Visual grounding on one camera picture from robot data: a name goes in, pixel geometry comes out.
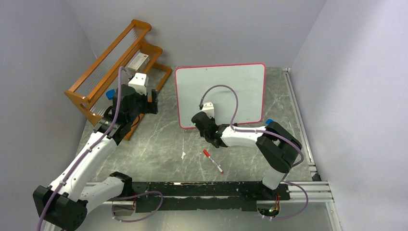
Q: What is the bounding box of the red white marker pen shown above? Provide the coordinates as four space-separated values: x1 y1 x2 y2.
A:
203 150 224 174

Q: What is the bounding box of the pink-framed whiteboard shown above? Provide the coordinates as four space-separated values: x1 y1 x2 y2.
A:
175 63 266 129

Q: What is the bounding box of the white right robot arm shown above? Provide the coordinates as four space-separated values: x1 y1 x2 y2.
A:
191 112 304 199

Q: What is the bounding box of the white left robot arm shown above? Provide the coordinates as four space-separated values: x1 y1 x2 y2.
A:
33 84 158 231

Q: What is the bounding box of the blue eraser block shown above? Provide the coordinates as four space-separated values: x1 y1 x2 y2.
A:
105 89 115 100

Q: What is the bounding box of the white red box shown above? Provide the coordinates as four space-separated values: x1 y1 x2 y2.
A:
127 52 150 72

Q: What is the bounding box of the orange wooden rack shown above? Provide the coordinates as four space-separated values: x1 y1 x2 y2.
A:
65 19 172 126

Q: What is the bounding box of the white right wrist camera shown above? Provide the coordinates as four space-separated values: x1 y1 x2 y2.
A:
201 102 215 119

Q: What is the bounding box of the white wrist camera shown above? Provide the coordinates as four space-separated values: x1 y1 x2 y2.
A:
128 73 148 96
201 102 215 119

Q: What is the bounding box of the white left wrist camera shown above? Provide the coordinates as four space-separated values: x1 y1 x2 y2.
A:
128 73 148 96

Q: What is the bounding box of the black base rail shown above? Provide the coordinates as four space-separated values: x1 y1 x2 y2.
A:
113 181 291 213

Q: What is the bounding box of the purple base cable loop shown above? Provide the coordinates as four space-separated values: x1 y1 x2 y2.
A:
111 191 164 223

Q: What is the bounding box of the aluminium frame rail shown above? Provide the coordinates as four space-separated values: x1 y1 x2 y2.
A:
282 68 343 231

